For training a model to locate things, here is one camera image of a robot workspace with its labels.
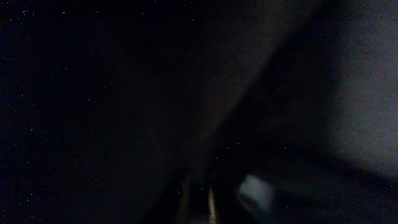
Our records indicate dark navy shorts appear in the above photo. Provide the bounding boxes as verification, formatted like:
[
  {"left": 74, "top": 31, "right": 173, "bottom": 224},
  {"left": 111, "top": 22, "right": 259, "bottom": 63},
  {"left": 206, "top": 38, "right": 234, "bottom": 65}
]
[{"left": 0, "top": 0, "right": 398, "bottom": 224}]

